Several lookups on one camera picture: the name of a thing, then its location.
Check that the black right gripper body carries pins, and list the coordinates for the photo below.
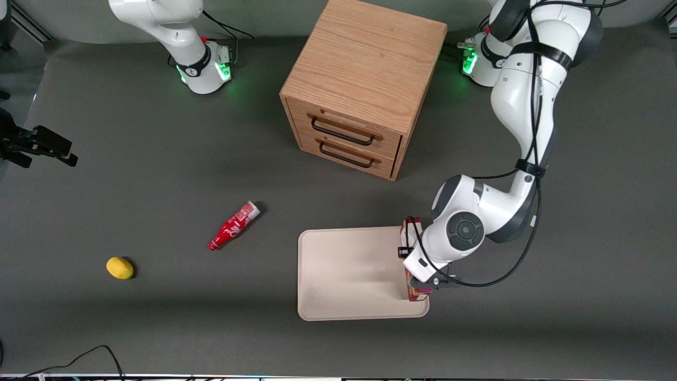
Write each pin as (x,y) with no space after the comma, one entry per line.
(16,143)

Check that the light oak drawer cabinet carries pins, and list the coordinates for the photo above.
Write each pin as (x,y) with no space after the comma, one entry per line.
(365,58)

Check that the yellow lemon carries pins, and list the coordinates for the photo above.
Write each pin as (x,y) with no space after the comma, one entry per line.
(119,268)

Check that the beige rectangular tray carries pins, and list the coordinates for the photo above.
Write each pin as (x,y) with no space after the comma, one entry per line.
(349,272)

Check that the red cola bottle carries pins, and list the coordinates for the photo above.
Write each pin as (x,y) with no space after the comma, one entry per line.
(231,227)

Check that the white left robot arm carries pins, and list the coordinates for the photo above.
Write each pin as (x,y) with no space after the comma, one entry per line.
(518,100)

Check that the black metal frame strut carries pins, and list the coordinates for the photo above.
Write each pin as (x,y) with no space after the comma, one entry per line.
(29,21)

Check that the red cookie box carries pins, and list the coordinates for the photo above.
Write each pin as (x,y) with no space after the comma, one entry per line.
(420,293)

